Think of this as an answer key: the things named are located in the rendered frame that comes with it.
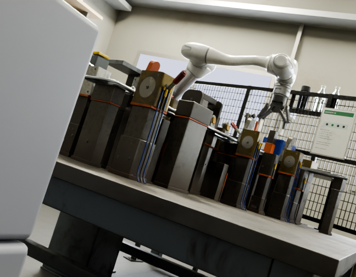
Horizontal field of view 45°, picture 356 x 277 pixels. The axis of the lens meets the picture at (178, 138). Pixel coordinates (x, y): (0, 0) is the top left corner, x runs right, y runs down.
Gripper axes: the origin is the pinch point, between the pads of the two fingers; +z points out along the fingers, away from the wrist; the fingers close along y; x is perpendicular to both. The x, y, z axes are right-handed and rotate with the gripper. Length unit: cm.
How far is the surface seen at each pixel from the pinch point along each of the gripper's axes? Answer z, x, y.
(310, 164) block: 9.7, 23.4, 16.5
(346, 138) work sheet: -14, 54, 19
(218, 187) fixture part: 37, -39, 7
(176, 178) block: 39, -84, 20
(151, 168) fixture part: 38, -82, 5
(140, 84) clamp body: 13, -110, 15
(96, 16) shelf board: -98, 46, -274
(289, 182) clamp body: 24.7, -7.8, 23.9
